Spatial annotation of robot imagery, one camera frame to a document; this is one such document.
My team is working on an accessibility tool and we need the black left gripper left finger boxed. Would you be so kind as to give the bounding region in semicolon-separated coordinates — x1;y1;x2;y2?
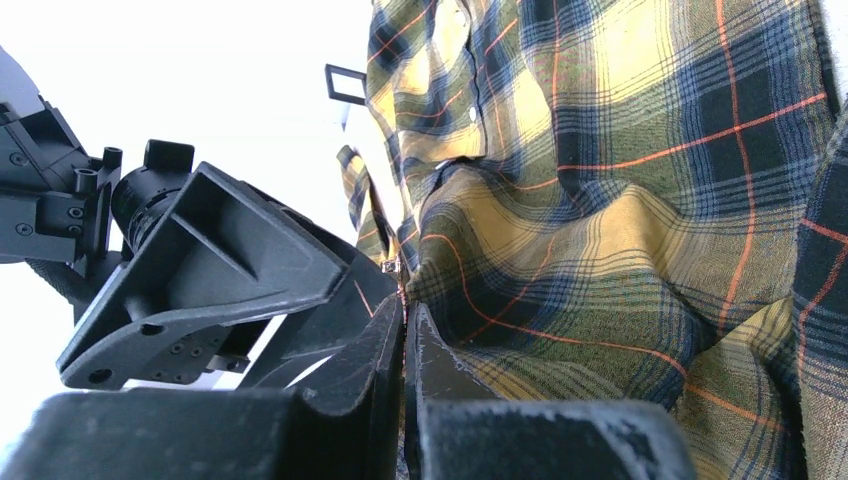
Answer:
1;294;403;479

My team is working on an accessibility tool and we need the black rectangular frame stand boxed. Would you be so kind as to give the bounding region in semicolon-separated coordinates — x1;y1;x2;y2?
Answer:
324;64;366;106

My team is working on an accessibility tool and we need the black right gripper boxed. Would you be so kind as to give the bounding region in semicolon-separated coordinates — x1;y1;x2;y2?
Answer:
1;97;348;390

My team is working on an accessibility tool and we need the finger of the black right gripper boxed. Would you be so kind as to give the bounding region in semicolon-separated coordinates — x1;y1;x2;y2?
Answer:
238;188;401;391

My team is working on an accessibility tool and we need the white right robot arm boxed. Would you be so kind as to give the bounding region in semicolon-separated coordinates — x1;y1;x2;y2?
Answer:
1;54;397;390

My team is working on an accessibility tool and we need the yellow plaid flannel shirt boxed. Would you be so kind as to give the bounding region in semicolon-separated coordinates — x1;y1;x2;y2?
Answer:
338;1;847;479

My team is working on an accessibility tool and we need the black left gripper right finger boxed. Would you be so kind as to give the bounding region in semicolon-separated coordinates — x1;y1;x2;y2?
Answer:
404;304;696;479

